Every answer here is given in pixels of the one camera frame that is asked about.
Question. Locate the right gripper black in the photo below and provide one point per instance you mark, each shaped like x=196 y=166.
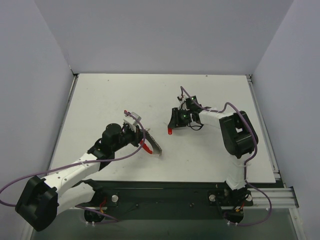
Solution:
x=178 y=118

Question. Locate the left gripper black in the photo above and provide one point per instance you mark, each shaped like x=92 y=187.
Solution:
x=137 y=137

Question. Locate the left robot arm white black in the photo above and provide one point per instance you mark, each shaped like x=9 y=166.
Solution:
x=39 y=201

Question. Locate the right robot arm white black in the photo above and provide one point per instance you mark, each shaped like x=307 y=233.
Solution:
x=238 y=135

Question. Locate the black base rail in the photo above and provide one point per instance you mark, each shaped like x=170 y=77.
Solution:
x=142 y=200

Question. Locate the small key red cap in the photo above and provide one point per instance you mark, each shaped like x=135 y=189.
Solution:
x=169 y=129

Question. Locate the metal key holder red handle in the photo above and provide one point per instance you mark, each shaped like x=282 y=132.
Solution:
x=150 y=145

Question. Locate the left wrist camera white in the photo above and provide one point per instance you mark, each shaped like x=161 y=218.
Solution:
x=131 y=119

